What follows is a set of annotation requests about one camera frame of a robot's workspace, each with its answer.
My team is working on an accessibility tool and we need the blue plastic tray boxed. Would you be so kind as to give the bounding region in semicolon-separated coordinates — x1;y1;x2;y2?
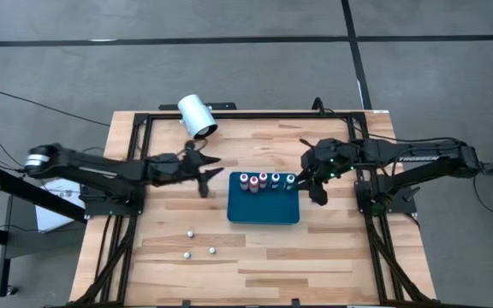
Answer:
226;171;301;227

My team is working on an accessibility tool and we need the thin black floor cable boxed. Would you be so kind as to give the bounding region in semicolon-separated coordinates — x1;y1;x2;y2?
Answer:
0;91;111;127

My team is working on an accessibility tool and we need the white paper box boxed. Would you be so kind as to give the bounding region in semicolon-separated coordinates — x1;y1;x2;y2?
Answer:
35;177;87;234

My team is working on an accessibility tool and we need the flat black bar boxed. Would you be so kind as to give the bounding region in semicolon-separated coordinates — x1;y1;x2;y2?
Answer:
158;102;238;111

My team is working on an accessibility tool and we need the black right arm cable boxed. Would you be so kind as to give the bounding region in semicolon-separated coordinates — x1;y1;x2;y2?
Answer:
312;97;461;145

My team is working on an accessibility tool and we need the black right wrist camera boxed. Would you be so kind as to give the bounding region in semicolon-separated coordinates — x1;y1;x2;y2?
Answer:
308;183;330;207

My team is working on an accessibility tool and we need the black metal stand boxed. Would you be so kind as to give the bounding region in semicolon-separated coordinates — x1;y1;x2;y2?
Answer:
0;162;87;299

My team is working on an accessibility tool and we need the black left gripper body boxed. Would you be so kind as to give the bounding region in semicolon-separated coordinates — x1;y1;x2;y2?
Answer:
173;148;203;186

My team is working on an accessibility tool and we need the white cylindrical lamp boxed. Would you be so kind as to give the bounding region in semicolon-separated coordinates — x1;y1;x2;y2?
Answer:
176;93;219;140

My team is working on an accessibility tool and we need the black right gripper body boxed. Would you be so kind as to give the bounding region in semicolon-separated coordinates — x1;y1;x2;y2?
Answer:
300;137;359;183

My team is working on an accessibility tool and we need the black metal table frame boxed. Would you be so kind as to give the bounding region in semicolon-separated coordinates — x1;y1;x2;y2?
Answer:
69;110;436;308

